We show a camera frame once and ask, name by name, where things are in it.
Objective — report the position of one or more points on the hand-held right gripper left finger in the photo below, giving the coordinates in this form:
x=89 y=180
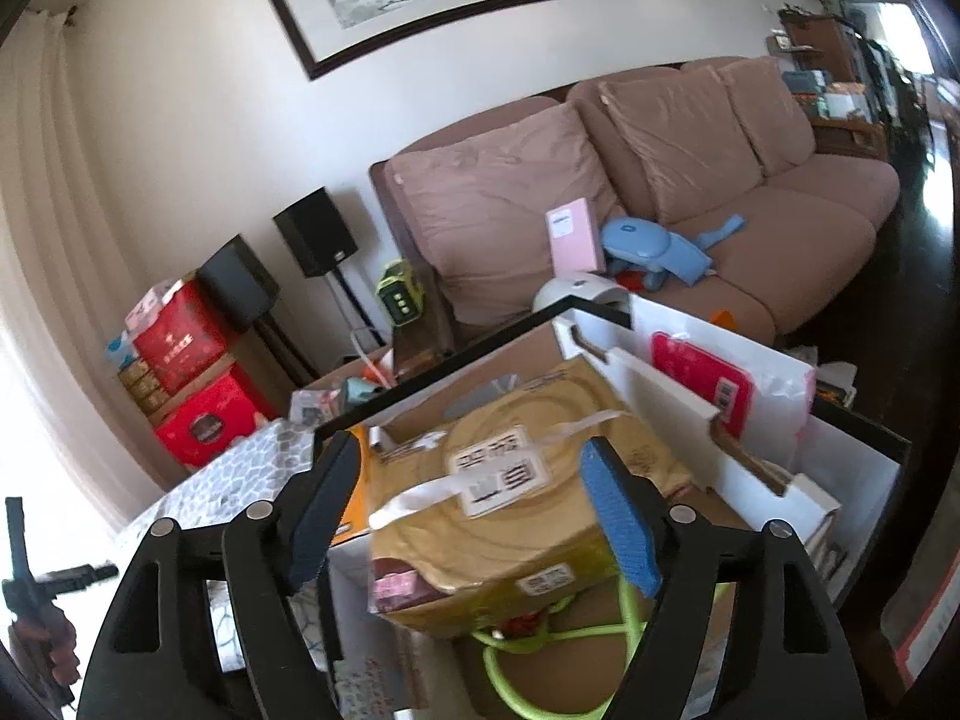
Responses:
x=322 y=517

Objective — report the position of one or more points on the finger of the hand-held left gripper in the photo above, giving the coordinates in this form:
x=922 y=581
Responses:
x=75 y=577

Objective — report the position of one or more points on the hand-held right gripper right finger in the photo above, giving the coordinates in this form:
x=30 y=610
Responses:
x=622 y=517

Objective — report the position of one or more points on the person's left hand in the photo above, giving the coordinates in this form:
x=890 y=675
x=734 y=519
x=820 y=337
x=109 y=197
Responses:
x=60 y=649

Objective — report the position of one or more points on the orange flat box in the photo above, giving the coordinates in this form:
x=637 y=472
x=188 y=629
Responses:
x=356 y=510

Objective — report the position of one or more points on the grey patterned blanket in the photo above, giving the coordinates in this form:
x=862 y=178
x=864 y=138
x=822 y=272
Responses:
x=217 y=480

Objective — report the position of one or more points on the cluttered cardboard box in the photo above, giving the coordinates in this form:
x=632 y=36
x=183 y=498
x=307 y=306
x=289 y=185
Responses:
x=315 y=405

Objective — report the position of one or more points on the red gift box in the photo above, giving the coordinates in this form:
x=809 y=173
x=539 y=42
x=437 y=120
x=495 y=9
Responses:
x=202 y=424

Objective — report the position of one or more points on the stack of gold boxes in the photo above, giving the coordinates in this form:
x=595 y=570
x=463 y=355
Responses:
x=141 y=390

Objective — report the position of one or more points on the white bag with red pouch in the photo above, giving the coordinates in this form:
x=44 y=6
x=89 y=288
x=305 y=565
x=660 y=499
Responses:
x=772 y=375

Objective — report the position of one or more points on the orange plastic basket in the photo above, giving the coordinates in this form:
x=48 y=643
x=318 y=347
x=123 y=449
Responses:
x=726 y=315

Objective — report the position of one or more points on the blue tissue pack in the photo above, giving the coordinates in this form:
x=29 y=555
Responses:
x=120 y=349

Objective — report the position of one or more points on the white dome lamp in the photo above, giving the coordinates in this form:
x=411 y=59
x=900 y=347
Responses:
x=577 y=289

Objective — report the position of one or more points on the white tray of clutter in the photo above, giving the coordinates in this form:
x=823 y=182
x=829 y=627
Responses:
x=825 y=375

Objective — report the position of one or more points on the black speaker on stand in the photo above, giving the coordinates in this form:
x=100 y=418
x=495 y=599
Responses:
x=315 y=229
x=236 y=281

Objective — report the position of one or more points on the pink white box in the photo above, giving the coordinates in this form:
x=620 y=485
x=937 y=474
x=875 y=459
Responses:
x=150 y=304

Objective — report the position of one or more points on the white curtain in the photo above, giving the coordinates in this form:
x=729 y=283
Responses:
x=67 y=240

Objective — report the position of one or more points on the red-edged white mat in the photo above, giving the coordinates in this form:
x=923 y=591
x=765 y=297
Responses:
x=930 y=630

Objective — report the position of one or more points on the brown sofa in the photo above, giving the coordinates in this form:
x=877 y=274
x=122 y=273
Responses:
x=810 y=240

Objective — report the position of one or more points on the tan cushion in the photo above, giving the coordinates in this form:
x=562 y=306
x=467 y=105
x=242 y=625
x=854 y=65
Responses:
x=765 y=109
x=502 y=202
x=675 y=142

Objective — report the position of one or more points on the wooden side table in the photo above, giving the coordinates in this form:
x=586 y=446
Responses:
x=851 y=139

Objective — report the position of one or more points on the wooden cabinet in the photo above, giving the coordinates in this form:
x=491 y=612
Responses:
x=817 y=45

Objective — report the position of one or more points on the dark curtain rod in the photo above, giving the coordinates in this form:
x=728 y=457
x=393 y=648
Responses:
x=71 y=15

